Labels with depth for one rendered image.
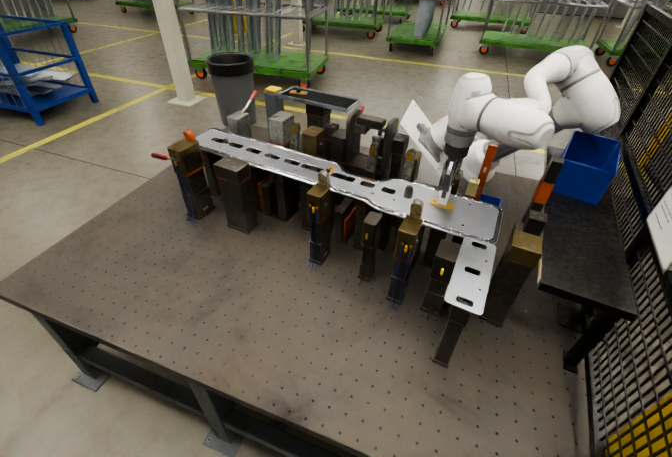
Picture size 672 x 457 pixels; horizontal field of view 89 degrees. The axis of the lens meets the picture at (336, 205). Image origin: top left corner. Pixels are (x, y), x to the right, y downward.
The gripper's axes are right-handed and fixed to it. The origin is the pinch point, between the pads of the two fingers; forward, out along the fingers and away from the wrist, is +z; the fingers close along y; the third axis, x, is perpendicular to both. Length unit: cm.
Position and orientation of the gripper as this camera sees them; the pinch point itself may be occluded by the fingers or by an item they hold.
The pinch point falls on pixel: (444, 194)
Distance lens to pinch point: 127.1
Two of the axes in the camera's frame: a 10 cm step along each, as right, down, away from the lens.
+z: -0.2, 7.9, 6.1
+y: 4.6, -5.4, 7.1
